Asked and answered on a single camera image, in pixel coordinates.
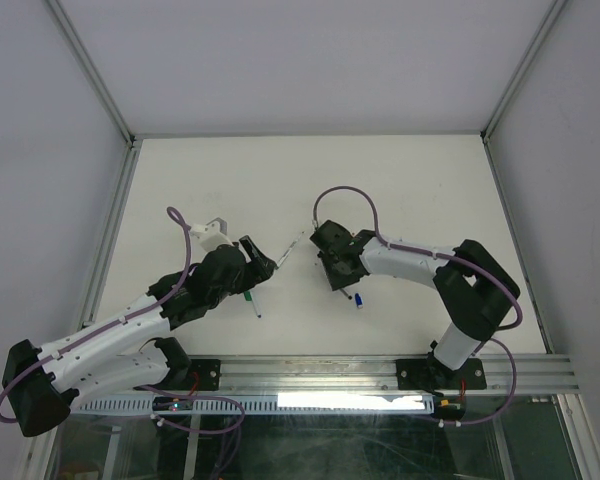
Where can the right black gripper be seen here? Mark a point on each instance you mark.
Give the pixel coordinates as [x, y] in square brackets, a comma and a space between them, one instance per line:
[337, 282]

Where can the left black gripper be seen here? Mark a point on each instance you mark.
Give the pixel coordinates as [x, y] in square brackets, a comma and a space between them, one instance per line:
[258, 270]

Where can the white marker green end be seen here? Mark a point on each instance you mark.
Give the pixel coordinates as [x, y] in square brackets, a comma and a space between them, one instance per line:
[289, 250]

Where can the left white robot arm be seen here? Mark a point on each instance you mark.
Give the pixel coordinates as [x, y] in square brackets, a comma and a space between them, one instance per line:
[43, 384]

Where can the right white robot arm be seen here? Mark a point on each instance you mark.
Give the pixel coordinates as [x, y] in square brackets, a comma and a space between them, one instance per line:
[475, 290]

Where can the blue white pen cap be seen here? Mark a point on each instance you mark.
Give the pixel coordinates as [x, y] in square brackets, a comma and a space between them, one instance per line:
[358, 301]

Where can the white pen blue tip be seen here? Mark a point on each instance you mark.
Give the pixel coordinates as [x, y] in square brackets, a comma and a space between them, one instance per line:
[256, 308]

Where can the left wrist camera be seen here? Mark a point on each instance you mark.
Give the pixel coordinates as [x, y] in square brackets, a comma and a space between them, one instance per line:
[212, 235]

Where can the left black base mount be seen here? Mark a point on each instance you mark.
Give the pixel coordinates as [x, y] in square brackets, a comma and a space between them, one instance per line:
[202, 375]

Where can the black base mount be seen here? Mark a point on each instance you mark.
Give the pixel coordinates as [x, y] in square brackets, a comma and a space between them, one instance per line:
[202, 375]
[428, 375]

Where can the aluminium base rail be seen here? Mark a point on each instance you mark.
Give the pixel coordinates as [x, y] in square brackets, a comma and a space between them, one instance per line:
[527, 374]

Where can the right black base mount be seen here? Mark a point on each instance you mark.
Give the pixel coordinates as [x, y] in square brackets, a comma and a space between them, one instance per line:
[428, 375]

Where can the slotted cable duct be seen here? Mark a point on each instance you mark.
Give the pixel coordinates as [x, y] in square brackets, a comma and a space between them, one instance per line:
[295, 403]

